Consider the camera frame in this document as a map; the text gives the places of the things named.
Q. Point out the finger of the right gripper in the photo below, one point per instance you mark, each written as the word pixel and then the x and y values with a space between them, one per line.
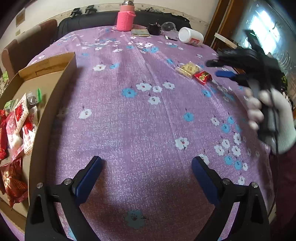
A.
pixel 216 63
pixel 225 74

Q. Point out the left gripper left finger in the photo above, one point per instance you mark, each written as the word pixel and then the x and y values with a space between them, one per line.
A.
pixel 43 222

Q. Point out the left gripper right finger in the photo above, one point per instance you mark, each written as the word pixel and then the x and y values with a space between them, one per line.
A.
pixel 251 221

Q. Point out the red square snack packet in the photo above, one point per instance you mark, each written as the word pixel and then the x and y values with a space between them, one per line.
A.
pixel 203 77

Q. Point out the yellow cracker packet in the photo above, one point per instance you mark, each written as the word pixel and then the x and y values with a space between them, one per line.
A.
pixel 188 69

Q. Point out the dark red foil snack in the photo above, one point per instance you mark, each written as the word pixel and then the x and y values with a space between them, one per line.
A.
pixel 16 189

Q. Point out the pink cartoon candy packet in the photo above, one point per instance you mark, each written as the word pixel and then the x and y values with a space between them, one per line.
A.
pixel 14 139

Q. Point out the red long snack bar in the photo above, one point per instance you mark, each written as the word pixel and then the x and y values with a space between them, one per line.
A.
pixel 3 136

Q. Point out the white red snack packet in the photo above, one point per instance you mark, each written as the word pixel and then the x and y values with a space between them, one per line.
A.
pixel 21 112

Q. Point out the green small snack packet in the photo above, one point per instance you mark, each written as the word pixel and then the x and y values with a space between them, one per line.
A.
pixel 10 105

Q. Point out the green clear pastry packet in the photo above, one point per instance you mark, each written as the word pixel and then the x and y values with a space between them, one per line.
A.
pixel 34 97

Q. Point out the white gloved right hand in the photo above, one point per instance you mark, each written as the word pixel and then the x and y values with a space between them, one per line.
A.
pixel 273 106

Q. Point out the white plastic jar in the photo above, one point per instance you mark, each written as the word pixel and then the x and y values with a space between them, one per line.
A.
pixel 190 36

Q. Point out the clear glass cup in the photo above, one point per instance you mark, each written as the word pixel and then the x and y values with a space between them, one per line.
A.
pixel 169 30

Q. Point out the small black box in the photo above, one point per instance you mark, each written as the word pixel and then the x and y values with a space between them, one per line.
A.
pixel 154 29

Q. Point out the small notebook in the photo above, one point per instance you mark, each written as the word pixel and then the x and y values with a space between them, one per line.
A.
pixel 140 32

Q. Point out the pink knit-sleeved thermos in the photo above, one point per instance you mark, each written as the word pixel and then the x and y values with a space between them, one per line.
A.
pixel 125 16

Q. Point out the black leather sofa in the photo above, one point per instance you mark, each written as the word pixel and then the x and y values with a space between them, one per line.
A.
pixel 109 18

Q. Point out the cardboard tray box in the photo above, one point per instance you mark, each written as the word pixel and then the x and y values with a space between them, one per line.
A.
pixel 51 75

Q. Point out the brown armchair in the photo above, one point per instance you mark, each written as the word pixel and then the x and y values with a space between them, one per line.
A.
pixel 18 54

